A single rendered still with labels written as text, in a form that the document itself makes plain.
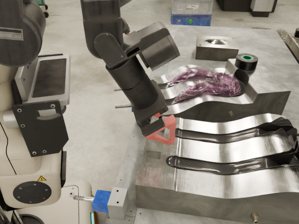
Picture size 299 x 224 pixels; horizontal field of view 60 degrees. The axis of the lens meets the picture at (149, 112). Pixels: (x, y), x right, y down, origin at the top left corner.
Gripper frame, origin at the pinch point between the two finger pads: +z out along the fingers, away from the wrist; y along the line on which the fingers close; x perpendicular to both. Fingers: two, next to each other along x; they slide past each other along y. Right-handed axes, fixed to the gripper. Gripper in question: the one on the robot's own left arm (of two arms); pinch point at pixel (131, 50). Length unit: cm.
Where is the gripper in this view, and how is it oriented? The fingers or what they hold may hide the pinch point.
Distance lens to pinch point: 93.8
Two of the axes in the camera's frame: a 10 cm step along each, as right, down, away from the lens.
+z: 4.4, 6.5, 6.2
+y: -2.3, -5.9, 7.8
